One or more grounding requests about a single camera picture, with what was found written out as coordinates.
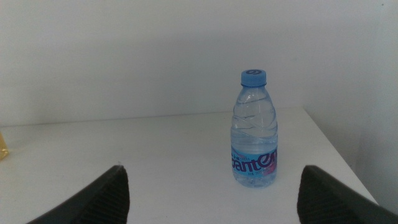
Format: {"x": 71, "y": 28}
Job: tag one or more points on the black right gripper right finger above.
{"x": 326, "y": 202}

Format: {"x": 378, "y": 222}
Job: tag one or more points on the clear water bottle blue cap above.
{"x": 253, "y": 133}

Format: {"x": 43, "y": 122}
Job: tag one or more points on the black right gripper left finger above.
{"x": 105, "y": 199}

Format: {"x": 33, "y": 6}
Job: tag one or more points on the yellow tea bottle green label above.
{"x": 3, "y": 149}

